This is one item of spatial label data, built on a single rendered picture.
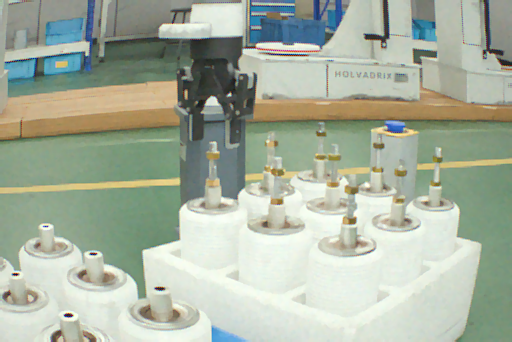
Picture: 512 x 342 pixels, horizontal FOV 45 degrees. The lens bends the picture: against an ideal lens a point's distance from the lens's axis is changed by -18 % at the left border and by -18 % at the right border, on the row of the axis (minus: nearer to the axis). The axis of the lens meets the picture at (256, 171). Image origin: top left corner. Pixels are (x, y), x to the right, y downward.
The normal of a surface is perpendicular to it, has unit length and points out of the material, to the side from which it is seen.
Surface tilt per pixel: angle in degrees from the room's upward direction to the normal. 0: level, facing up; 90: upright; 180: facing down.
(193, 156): 88
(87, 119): 90
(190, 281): 90
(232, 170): 90
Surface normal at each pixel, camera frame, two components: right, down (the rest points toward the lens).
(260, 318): -0.69, 0.17
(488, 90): 0.27, 0.24
